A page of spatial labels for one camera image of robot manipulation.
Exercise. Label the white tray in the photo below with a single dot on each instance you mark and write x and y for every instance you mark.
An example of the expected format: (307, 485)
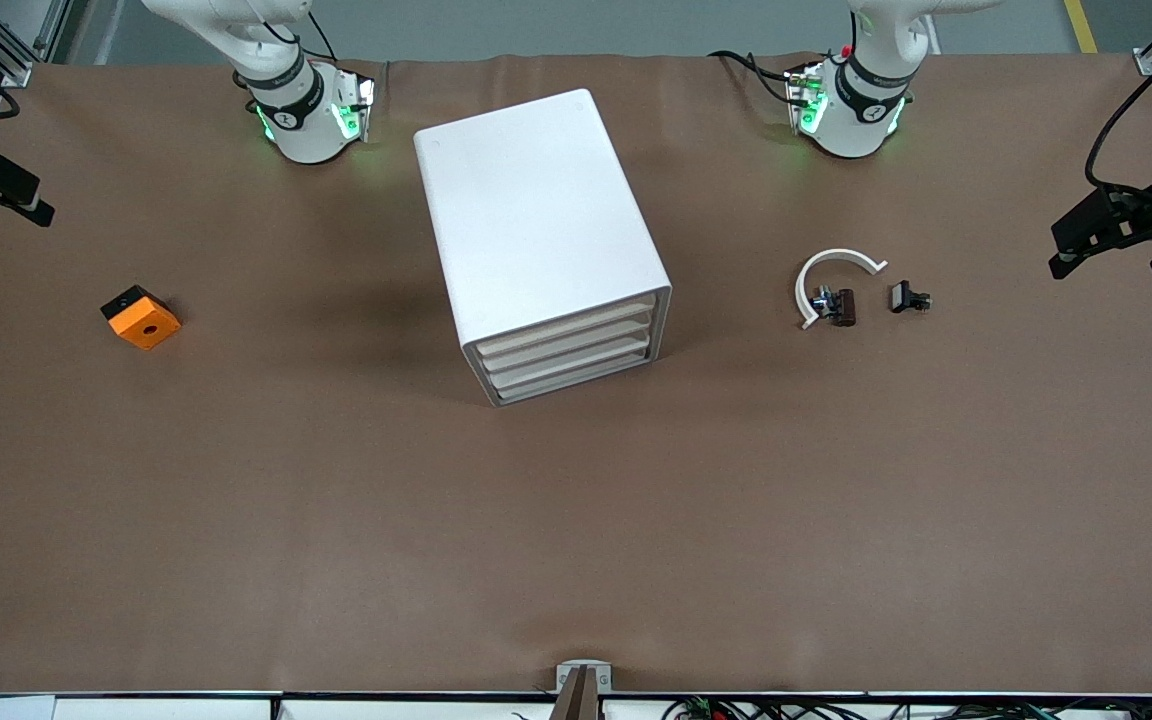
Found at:
(566, 329)

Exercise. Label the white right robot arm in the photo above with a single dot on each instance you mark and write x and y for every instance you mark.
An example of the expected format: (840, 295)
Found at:
(306, 125)

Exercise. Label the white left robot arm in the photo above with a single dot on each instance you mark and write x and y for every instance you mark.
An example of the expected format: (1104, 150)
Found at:
(851, 120)

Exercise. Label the yellow floor tape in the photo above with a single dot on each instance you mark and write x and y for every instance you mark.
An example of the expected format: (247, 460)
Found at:
(1081, 25)

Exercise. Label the small black plastic component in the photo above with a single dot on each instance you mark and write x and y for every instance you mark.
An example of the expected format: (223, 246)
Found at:
(902, 296)

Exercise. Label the black component with metal clips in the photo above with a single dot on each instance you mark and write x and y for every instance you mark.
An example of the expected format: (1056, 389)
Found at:
(842, 306)

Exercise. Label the brown table mat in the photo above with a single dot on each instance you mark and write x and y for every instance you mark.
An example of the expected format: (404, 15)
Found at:
(336, 550)

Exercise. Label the orange and black switch box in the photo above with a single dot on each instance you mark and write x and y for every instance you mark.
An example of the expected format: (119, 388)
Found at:
(144, 325)

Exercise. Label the aluminium camera post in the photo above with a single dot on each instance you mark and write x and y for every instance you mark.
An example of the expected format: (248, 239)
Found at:
(581, 690)

